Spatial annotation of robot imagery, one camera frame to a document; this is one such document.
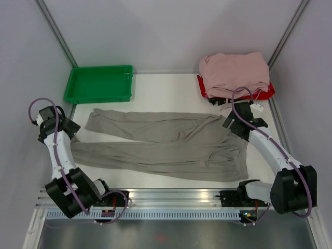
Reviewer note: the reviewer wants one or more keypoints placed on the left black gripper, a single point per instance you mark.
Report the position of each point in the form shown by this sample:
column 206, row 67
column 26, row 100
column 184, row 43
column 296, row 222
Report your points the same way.
column 73, row 127

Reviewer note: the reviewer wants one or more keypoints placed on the aluminium mounting rail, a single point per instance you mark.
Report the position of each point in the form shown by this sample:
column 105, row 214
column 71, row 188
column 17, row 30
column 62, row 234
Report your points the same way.
column 188, row 198

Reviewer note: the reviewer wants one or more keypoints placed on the aluminium frame post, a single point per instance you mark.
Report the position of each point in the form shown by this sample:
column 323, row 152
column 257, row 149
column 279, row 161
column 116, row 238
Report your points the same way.
column 288, row 32
column 44, row 10

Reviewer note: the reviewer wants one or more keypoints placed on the dark patterned folded garment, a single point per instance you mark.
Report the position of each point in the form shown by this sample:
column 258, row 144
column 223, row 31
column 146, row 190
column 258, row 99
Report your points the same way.
column 216, row 101

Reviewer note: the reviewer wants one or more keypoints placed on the slotted grey cable duct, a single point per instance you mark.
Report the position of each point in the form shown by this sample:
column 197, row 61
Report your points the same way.
column 224, row 214

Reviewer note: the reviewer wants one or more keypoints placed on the right aluminium frame post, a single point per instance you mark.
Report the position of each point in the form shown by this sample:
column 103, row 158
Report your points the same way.
column 288, row 32

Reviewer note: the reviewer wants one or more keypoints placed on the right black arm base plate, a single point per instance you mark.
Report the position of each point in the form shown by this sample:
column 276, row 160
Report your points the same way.
column 236, row 199

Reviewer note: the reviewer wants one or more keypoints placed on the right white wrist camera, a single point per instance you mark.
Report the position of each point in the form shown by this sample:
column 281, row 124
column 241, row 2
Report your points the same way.
column 256, row 109

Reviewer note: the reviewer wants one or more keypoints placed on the pink folded trousers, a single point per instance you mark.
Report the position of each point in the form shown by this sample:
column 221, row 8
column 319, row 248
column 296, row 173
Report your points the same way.
column 239, row 74

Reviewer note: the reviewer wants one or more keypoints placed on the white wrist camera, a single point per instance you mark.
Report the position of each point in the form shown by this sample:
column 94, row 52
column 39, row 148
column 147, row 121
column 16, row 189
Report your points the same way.
column 256, row 109
column 38, row 121

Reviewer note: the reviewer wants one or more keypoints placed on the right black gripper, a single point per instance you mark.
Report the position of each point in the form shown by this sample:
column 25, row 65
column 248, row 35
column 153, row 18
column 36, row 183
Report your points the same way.
column 227, row 122

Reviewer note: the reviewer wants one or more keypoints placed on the left aluminium frame post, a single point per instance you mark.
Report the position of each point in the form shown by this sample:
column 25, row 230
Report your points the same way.
column 44, row 10

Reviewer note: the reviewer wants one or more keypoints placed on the grey trousers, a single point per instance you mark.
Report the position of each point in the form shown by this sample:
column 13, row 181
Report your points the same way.
column 190, row 146

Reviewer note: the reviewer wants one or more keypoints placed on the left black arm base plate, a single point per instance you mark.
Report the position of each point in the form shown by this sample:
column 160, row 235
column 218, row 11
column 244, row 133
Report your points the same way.
column 115, row 198

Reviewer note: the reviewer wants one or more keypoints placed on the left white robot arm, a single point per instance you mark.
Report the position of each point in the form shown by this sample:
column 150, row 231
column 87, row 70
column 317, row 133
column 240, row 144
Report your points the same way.
column 70, row 188

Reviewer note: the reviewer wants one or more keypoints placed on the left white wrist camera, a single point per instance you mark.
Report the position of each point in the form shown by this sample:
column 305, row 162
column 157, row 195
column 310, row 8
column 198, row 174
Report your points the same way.
column 38, row 121

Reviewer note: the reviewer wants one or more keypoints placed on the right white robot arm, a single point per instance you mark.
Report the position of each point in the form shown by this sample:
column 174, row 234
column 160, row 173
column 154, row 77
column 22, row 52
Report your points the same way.
column 295, row 185

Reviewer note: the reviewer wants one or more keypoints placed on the red folded garment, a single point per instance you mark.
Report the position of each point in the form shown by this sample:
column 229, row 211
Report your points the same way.
column 258, row 95

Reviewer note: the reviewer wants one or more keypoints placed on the green plastic tray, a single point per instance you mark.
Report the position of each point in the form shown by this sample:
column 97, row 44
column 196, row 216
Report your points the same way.
column 99, row 84

